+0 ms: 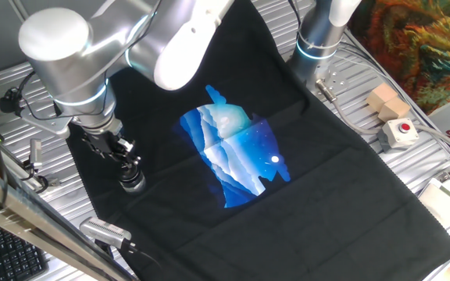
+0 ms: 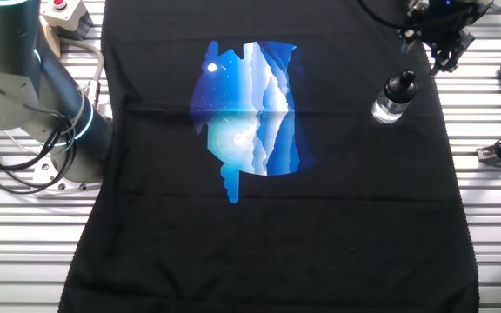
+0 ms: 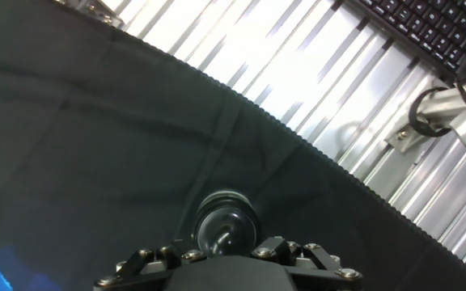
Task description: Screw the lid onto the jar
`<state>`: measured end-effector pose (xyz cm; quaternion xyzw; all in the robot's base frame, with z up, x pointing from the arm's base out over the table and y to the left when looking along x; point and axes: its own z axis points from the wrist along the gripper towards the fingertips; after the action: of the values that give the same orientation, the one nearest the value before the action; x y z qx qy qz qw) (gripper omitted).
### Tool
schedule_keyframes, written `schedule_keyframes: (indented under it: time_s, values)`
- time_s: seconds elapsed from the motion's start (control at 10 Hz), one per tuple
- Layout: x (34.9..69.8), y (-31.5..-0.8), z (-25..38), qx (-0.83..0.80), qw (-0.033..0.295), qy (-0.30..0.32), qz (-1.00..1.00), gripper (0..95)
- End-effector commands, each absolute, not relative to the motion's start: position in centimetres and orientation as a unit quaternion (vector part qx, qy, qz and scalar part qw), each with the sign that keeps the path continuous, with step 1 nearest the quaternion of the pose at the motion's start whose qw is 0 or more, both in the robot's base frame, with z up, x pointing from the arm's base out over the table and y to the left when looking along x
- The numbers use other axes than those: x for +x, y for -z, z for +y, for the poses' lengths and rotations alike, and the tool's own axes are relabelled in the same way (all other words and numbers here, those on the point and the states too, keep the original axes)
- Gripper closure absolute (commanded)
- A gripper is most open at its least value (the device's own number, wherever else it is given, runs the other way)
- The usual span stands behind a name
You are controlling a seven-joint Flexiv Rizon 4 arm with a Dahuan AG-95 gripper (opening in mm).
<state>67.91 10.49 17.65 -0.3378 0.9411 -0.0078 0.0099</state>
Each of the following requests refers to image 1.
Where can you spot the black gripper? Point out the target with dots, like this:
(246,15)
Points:
(106,142)

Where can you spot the grey emergency stop button box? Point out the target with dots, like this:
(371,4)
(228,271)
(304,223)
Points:
(398,134)

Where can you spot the clear glass jar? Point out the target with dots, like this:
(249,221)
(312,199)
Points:
(134,187)

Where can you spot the black keyboard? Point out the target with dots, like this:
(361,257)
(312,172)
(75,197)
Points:
(14,255)

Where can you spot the black cloth with blue print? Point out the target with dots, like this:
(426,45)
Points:
(287,203)

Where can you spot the colourful painted cloth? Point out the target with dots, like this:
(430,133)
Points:
(416,47)

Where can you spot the light wooden block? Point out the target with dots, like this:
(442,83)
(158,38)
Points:
(381,95)
(395,110)

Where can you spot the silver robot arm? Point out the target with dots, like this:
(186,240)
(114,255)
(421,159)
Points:
(72,66)

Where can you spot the aluminium frame beam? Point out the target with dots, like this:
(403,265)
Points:
(22,212)

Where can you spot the silver camera with label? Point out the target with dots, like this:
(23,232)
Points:
(104,231)

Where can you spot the white flat device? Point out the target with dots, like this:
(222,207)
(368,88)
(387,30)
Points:
(447,203)

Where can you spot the small silver camera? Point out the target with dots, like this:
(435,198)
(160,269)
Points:
(35,153)

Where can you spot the thin metal rod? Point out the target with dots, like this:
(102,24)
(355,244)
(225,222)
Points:
(20,8)

